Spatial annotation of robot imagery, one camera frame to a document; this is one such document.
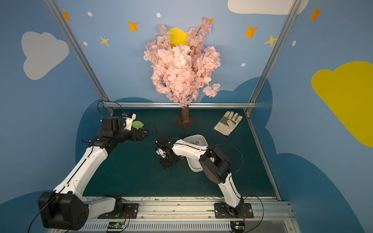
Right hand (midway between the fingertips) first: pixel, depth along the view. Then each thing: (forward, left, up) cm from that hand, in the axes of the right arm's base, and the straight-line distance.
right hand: (168, 163), depth 89 cm
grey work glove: (+39, -42, -3) cm, 57 cm away
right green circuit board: (-29, -40, -5) cm, 50 cm away
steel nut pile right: (+5, -8, -1) cm, 9 cm away
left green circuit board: (-33, +22, -3) cm, 40 cm away
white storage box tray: (+2, -17, -2) cm, 17 cm away
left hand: (+11, +15, +21) cm, 28 cm away
